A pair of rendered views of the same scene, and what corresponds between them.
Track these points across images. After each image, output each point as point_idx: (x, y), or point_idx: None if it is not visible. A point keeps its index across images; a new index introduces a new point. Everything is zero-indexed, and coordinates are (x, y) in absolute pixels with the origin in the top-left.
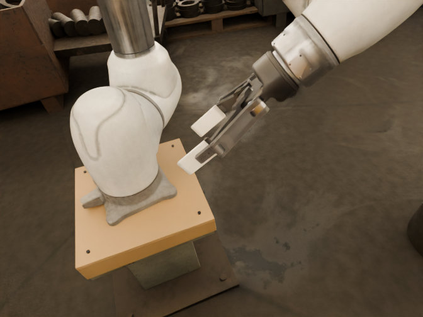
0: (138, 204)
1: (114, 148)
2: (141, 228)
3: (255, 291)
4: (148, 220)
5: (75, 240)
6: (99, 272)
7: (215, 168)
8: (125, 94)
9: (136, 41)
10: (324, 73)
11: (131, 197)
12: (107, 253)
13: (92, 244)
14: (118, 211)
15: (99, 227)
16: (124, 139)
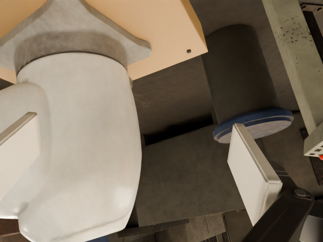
0: (118, 38)
1: (133, 168)
2: (151, 14)
3: None
4: (136, 10)
5: (172, 65)
6: (197, 20)
7: None
8: (52, 238)
9: None
10: None
11: (122, 60)
12: (192, 33)
13: (178, 51)
14: (134, 54)
15: (153, 55)
16: (118, 175)
